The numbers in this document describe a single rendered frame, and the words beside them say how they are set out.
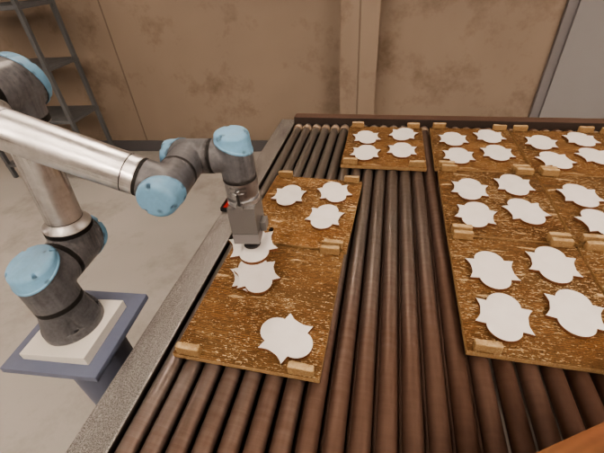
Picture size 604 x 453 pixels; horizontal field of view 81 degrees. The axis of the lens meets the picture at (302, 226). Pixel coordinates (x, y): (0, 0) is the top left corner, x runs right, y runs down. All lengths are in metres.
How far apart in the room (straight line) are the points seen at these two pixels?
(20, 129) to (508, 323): 1.06
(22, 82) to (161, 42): 2.98
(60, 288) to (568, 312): 1.22
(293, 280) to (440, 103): 2.90
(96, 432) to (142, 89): 3.53
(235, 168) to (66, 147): 0.30
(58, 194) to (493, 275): 1.12
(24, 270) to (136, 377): 0.36
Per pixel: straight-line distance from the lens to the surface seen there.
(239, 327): 0.92
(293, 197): 1.31
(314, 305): 0.94
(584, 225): 1.40
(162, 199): 0.67
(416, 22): 3.45
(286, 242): 1.12
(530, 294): 1.09
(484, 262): 1.11
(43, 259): 1.04
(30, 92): 0.94
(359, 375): 0.86
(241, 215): 0.82
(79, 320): 1.10
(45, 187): 1.02
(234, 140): 0.73
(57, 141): 0.75
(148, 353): 0.98
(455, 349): 0.93
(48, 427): 2.21
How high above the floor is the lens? 1.66
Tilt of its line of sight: 38 degrees down
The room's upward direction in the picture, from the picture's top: 4 degrees counter-clockwise
